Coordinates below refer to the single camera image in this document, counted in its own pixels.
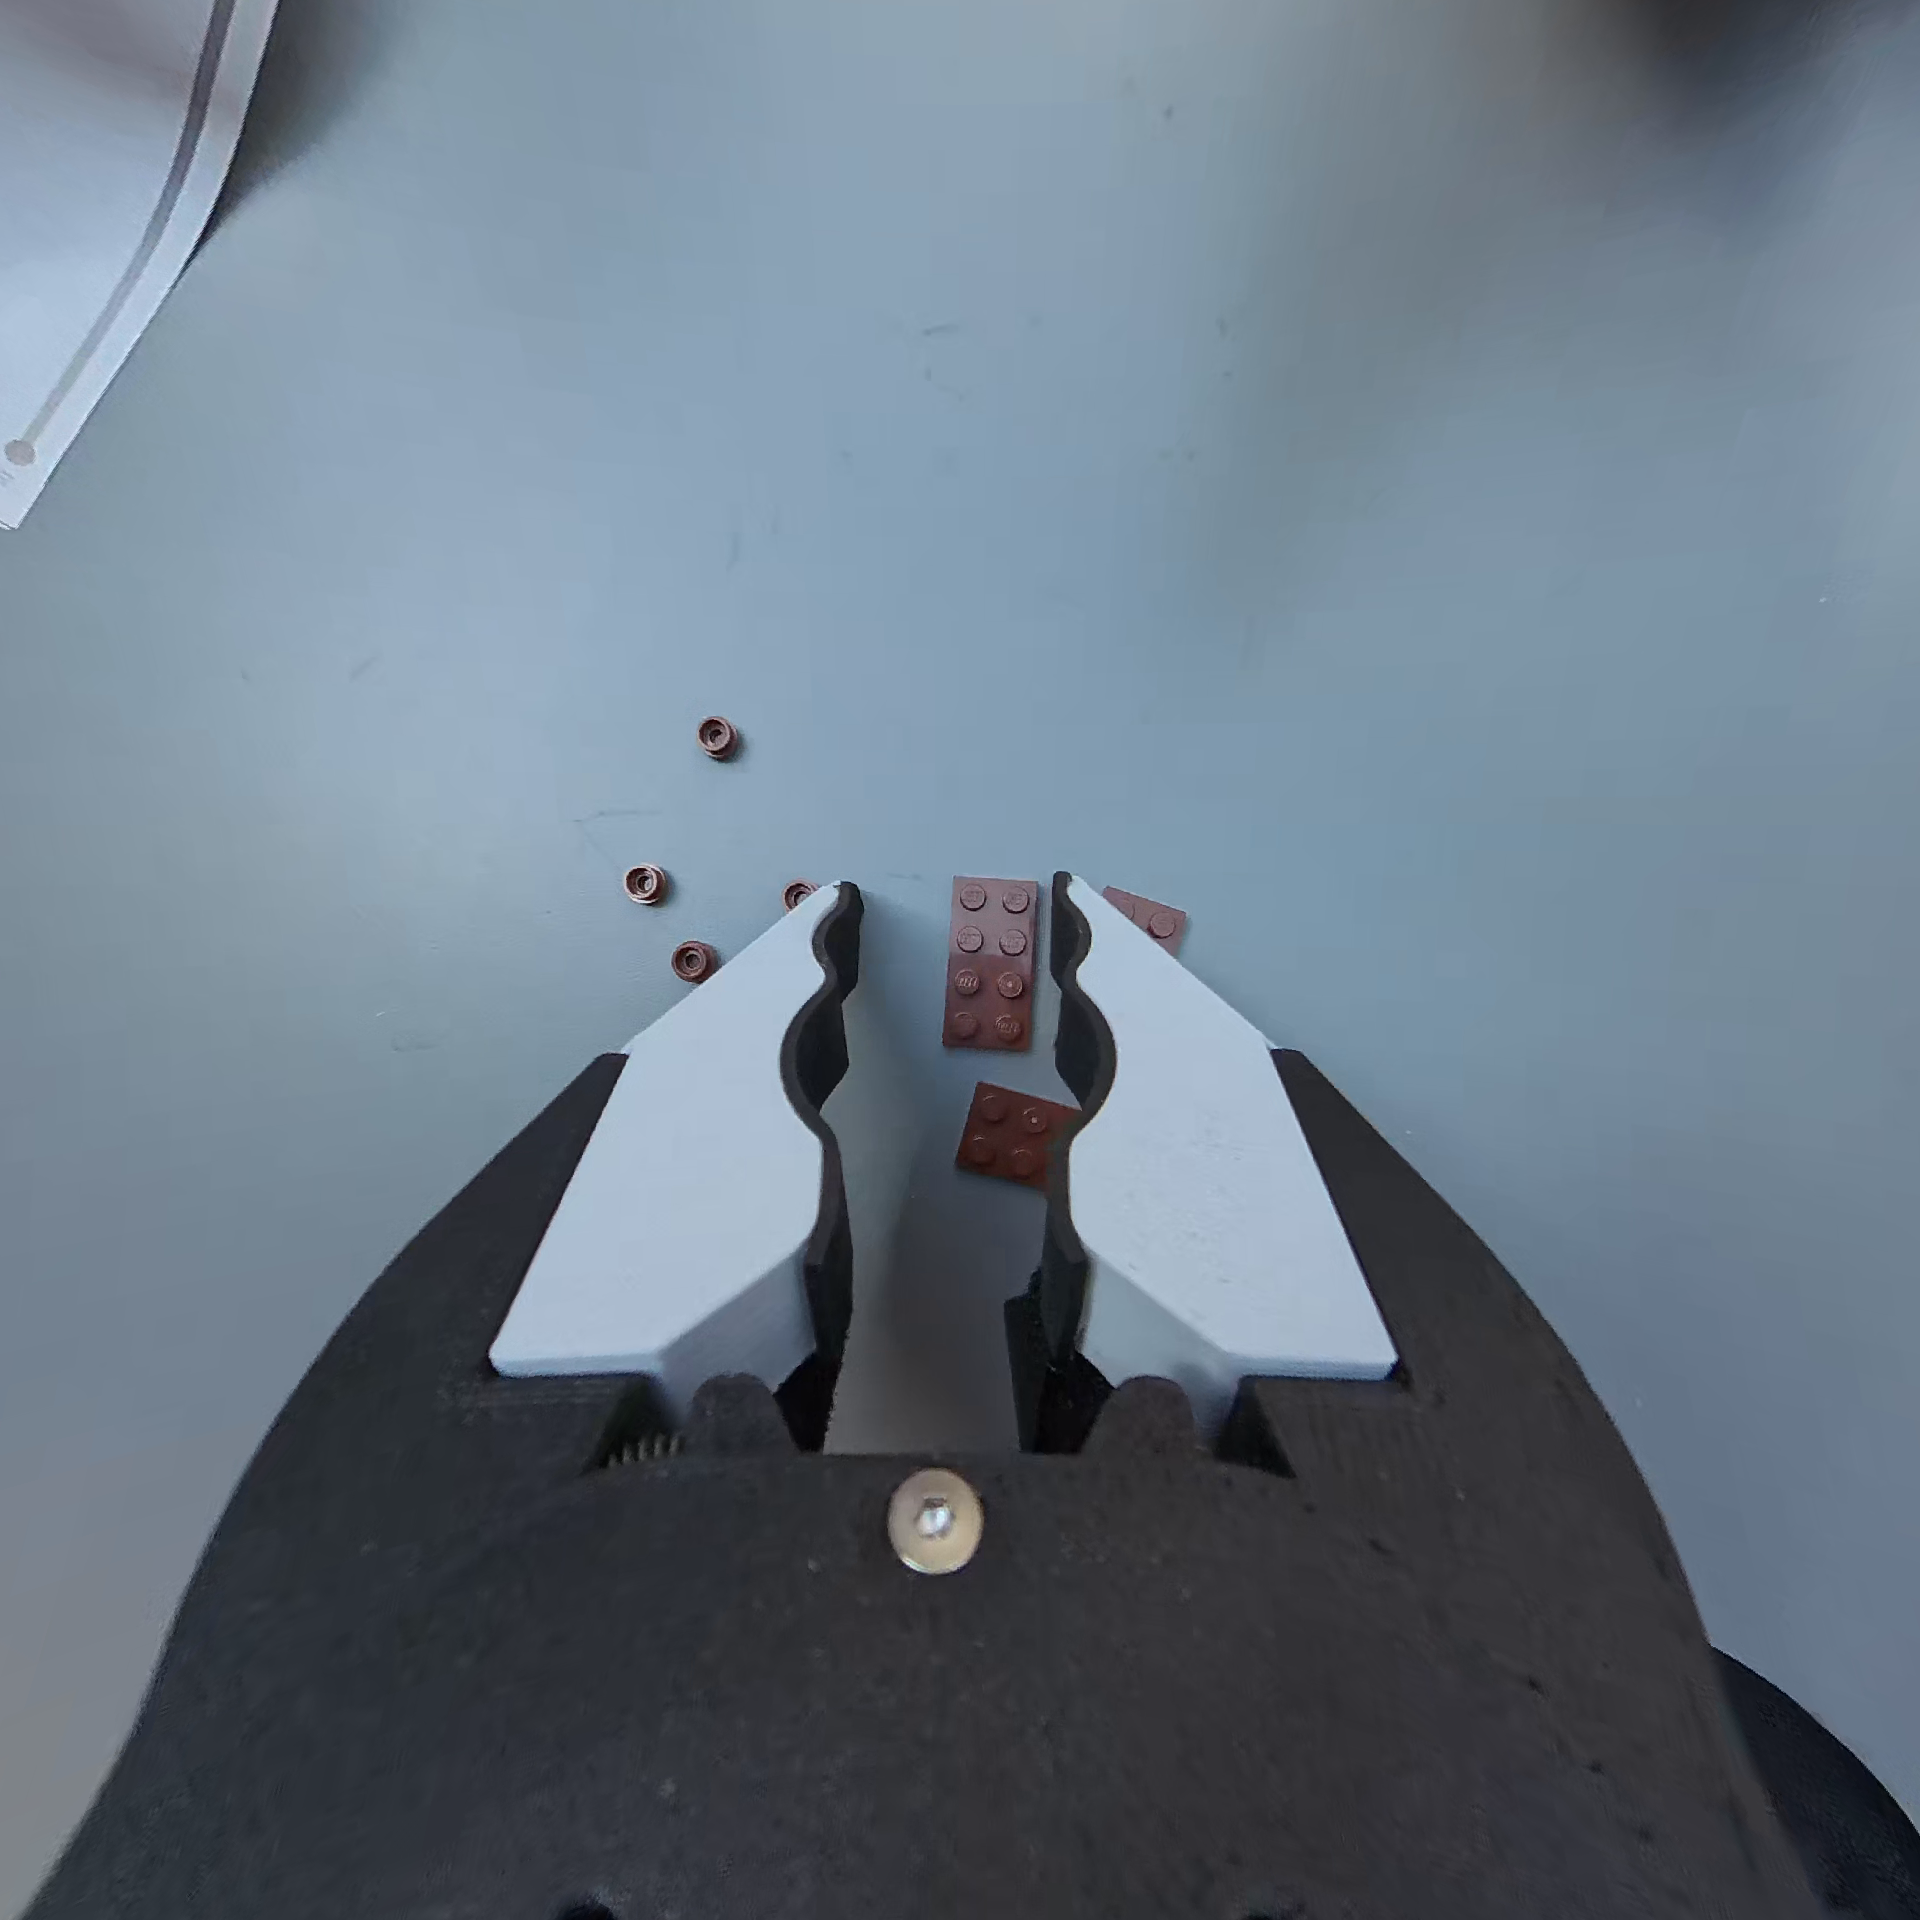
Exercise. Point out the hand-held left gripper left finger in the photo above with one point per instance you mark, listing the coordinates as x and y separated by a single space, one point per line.
675 1184

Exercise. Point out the brown two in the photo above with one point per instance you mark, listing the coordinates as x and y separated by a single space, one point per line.
1009 1131
990 960

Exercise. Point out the brick instruction booklet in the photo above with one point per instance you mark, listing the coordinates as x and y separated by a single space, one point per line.
105 253

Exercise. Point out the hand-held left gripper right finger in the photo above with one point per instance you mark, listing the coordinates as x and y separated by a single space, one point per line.
1214 1200

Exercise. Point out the brown flat brick plate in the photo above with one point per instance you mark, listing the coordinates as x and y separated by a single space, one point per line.
1152 915

